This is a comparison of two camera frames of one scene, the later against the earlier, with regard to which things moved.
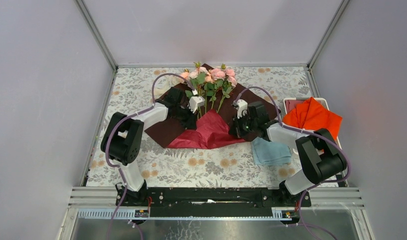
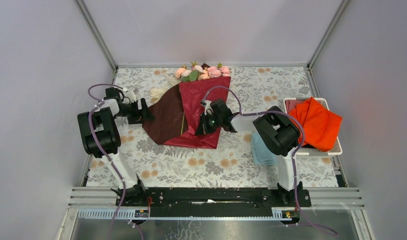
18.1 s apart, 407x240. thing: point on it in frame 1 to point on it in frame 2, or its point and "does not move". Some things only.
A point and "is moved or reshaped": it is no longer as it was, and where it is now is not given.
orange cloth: x=311 y=115 does not move
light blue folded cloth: x=270 y=153 does not move
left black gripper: x=190 y=123 to x=144 y=113
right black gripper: x=235 y=129 to x=203 y=128
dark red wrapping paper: x=212 y=130 is moved or reshaped
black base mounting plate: x=212 y=202 does not move
